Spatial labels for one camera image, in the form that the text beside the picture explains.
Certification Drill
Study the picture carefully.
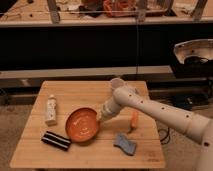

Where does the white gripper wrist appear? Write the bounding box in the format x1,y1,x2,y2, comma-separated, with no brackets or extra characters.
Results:
97,98,121,122

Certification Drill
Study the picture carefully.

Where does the orange ceramic bowl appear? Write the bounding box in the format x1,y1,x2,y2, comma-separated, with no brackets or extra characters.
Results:
65,108,99,143

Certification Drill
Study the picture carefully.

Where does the white robot base shell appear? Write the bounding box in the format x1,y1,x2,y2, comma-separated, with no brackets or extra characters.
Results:
172,38,213,79

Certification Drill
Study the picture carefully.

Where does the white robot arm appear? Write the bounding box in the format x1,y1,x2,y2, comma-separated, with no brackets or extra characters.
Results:
99,86,213,171

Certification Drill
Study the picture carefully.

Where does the orange toy carrot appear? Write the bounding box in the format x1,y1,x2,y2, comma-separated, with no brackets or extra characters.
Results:
127,110,139,134

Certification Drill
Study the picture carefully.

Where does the white paper cup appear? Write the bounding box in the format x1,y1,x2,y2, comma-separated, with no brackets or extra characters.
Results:
110,78,124,90

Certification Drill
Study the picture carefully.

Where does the blue sponge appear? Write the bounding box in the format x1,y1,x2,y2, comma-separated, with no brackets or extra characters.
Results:
113,134,137,156

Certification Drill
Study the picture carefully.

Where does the black striped eraser block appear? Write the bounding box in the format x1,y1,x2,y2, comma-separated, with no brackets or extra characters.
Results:
41,131,72,151

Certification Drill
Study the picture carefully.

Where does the white bottle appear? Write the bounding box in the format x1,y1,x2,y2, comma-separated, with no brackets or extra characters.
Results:
45,95,57,126

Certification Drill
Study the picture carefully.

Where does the wooden workbench shelf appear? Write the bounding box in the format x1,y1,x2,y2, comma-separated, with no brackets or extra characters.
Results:
0,0,213,28

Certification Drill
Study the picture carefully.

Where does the black cable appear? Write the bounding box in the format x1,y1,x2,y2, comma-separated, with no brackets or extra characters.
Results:
157,128,171,145

